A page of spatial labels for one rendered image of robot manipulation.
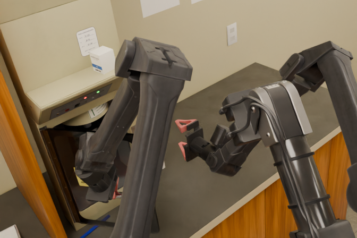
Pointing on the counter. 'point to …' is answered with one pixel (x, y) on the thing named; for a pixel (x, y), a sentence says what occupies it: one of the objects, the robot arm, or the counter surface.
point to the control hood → (68, 91)
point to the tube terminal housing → (56, 60)
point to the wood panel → (25, 165)
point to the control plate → (79, 101)
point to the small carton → (102, 59)
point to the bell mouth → (94, 115)
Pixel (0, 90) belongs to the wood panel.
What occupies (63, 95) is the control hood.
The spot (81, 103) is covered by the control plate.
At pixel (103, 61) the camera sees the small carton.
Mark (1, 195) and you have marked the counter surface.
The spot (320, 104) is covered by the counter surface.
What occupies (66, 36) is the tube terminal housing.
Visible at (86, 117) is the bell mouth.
